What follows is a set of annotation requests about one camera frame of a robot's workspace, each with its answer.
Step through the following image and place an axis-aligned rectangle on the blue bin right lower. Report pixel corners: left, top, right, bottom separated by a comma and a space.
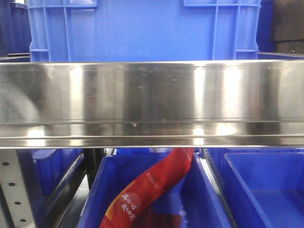
206, 148, 304, 228

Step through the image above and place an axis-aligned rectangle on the dark blue bin upper left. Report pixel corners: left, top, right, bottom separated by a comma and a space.
0, 0, 31, 57

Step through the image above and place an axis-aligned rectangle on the blue bin centre lower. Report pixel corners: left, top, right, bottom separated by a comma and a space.
78, 152, 230, 228

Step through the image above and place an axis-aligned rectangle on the stainless steel shelf rail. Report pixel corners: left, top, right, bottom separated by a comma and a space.
0, 60, 304, 149

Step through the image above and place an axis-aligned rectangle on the blue bin left lower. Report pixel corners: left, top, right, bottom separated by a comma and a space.
31, 148, 82, 195

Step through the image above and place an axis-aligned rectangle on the large light blue crate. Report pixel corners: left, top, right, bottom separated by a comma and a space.
27, 0, 261, 62

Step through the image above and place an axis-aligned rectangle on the perforated white shelf upright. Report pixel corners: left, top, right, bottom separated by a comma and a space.
0, 149, 36, 228

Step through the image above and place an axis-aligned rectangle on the red snack package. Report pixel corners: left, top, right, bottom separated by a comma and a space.
99, 148, 194, 228

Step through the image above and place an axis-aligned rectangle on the black foam stack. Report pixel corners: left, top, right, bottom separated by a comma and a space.
272, 0, 304, 55

